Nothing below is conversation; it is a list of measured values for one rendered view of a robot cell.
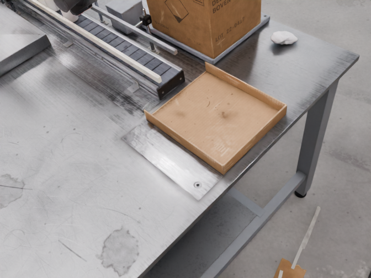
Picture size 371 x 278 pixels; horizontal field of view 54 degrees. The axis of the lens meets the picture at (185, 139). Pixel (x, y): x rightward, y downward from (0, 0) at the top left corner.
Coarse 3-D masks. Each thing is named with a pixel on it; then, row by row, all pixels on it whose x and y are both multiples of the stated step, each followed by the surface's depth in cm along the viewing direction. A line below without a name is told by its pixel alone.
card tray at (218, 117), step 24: (216, 72) 112; (192, 96) 109; (216, 96) 108; (240, 96) 107; (264, 96) 102; (168, 120) 104; (192, 120) 103; (216, 120) 102; (240, 120) 101; (264, 120) 100; (192, 144) 93; (216, 144) 97; (240, 144) 96; (216, 168) 91
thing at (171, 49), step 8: (96, 8) 123; (104, 16) 122; (112, 16) 119; (120, 24) 117; (128, 24) 115; (136, 32) 112; (144, 32) 111; (152, 40) 108; (160, 40) 107; (168, 48) 104
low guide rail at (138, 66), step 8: (32, 0) 142; (40, 8) 141; (48, 8) 136; (56, 16) 133; (72, 24) 127; (80, 32) 126; (88, 32) 123; (96, 40) 120; (104, 48) 119; (112, 48) 116; (120, 56) 113; (136, 64) 109; (144, 72) 108; (152, 72) 106; (160, 80) 105
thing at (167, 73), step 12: (24, 0) 150; (36, 0) 149; (60, 12) 140; (84, 24) 133; (96, 24) 132; (84, 36) 128; (96, 36) 127; (108, 36) 126; (120, 48) 121; (132, 48) 120; (120, 60) 117; (144, 60) 115; (156, 60) 115; (156, 72) 111; (168, 72) 110; (180, 72) 110; (156, 84) 108
